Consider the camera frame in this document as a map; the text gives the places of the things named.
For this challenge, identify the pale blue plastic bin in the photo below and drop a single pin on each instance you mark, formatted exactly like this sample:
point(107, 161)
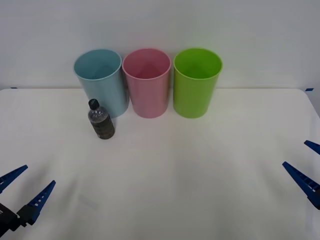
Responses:
point(110, 87)

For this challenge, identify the dark plastic bottle black cap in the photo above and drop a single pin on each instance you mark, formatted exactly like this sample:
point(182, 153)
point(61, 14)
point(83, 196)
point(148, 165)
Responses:
point(102, 125)

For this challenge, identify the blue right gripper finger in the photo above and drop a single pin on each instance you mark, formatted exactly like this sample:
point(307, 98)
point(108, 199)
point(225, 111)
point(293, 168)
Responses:
point(306, 180)
point(313, 146)

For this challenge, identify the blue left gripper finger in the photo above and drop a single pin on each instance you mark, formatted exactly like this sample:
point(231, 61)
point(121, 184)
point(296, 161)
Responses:
point(37, 202)
point(12, 177)

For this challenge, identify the pink plastic bin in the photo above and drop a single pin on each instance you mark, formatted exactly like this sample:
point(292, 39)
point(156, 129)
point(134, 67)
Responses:
point(150, 97)

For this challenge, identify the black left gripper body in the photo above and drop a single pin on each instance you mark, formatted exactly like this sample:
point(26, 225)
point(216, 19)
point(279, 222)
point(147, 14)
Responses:
point(7, 217)

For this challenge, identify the green plastic bin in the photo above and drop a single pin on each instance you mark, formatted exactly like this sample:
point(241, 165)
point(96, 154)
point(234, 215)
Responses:
point(195, 97)

